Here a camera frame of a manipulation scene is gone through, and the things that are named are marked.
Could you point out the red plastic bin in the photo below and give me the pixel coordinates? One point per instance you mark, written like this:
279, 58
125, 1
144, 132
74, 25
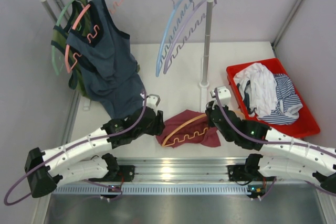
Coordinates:
304, 126

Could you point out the pink plastic hanger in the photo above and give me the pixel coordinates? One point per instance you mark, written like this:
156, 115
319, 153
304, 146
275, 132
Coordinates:
69, 68

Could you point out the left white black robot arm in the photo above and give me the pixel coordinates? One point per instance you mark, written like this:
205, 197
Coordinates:
88, 157

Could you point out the maroon tank top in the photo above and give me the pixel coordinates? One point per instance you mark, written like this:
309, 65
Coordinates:
191, 129

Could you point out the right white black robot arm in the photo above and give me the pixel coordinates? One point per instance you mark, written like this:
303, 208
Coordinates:
275, 154

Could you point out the white garment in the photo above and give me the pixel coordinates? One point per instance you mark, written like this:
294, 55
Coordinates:
257, 86

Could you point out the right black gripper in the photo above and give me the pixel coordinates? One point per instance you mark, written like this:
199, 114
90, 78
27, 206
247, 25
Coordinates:
209, 108

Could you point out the blue plastic hanger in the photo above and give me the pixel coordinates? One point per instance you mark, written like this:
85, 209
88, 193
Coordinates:
176, 16

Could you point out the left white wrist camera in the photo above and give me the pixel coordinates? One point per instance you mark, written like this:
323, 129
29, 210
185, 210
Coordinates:
150, 100

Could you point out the purple plastic hanger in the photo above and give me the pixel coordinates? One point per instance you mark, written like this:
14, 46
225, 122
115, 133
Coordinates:
184, 32

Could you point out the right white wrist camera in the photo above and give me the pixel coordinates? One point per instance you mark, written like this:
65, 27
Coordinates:
223, 94

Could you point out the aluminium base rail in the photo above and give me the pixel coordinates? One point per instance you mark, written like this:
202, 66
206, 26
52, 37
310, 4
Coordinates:
167, 176

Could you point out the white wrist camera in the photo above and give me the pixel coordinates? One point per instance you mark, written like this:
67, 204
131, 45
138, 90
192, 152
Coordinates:
223, 94
150, 100

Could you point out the blue tank top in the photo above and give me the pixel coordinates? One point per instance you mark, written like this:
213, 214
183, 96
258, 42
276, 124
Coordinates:
108, 68

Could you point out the green plastic hanger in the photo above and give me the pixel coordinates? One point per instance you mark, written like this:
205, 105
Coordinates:
59, 35

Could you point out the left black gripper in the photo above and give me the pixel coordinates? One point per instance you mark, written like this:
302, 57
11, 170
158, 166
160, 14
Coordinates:
158, 125

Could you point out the orange plastic hanger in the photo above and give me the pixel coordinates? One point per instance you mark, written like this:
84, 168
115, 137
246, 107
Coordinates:
178, 129

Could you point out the blue striped garment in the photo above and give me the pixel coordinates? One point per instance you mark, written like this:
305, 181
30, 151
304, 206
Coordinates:
289, 104

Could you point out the green tank top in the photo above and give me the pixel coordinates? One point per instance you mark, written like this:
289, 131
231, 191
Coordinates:
76, 82

